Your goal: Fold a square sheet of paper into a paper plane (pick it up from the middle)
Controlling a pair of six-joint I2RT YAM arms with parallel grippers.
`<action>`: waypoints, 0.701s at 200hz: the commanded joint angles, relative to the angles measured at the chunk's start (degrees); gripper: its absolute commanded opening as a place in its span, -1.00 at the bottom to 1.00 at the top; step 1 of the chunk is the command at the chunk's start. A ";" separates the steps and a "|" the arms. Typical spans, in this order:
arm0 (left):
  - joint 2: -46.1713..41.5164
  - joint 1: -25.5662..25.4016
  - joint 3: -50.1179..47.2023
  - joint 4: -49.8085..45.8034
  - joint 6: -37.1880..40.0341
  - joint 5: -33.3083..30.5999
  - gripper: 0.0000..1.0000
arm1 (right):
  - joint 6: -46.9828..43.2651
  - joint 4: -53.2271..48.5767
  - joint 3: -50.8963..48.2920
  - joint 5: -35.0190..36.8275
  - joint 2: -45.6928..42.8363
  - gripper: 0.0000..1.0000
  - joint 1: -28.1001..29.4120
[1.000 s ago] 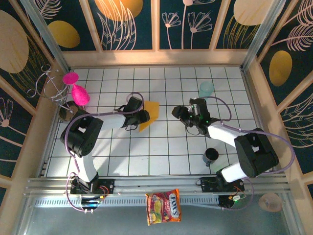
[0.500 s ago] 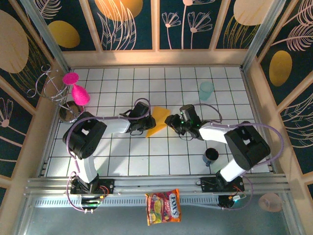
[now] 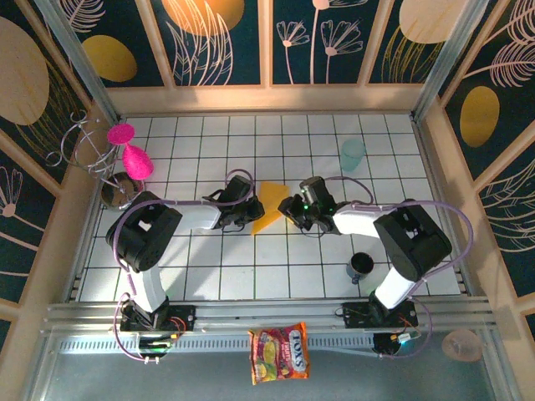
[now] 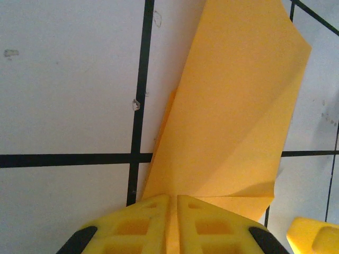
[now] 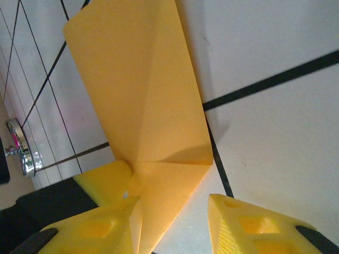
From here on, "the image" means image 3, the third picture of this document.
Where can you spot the aluminium mounting rail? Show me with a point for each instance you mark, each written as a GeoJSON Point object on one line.
{"type": "Point", "coordinates": [267, 313]}

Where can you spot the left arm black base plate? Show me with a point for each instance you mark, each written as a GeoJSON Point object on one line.
{"type": "Point", "coordinates": [184, 317]}

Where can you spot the pink wine glasses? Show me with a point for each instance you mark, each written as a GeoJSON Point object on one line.
{"type": "Point", "coordinates": [136, 163]}

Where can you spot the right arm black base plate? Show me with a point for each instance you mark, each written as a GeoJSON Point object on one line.
{"type": "Point", "coordinates": [355, 314]}

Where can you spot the yellow cloth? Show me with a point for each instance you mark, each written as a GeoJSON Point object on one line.
{"type": "Point", "coordinates": [271, 196]}

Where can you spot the dark metal mug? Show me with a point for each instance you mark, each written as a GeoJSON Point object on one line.
{"type": "Point", "coordinates": [361, 271]}

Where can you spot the aluminium frame post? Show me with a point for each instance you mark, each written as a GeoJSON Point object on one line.
{"type": "Point", "coordinates": [75, 54]}
{"type": "Point", "coordinates": [451, 54]}

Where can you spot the orange Fox's candy bag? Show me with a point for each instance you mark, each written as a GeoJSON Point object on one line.
{"type": "Point", "coordinates": [280, 353]}

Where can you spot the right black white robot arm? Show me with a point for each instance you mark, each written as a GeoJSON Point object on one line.
{"type": "Point", "coordinates": [355, 219]}

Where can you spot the translucent teal plastic cup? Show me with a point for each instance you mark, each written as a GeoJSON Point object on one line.
{"type": "Point", "coordinates": [352, 156]}

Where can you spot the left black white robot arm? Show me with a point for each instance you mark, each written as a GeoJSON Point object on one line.
{"type": "Point", "coordinates": [196, 215]}

